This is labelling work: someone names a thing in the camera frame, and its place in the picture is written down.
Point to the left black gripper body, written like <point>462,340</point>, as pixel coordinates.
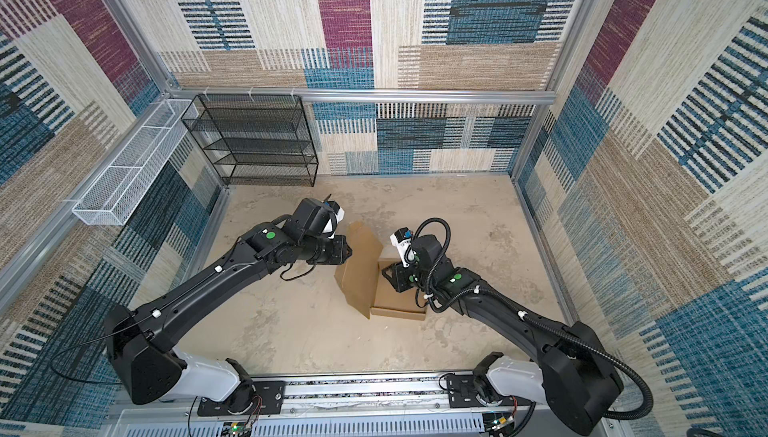
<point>332,251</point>

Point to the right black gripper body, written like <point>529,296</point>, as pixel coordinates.
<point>406,278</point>

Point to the brown cardboard box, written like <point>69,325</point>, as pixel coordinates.
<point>362,283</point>

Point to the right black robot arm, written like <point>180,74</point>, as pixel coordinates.
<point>574,375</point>

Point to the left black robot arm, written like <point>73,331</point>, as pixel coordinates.
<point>142,344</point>

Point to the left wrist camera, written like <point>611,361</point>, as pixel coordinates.
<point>336,215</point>

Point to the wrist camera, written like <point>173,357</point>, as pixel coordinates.
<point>401,239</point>
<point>336,215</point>

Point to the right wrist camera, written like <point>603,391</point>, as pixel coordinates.
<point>401,239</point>

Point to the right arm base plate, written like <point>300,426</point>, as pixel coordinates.
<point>462,392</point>

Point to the aluminium front rail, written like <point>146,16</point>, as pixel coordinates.
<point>315,395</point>

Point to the black wire mesh shelf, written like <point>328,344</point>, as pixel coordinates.
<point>254,140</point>

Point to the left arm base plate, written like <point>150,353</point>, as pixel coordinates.
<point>261,397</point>

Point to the white wire mesh basket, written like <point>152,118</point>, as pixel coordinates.
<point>118,190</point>

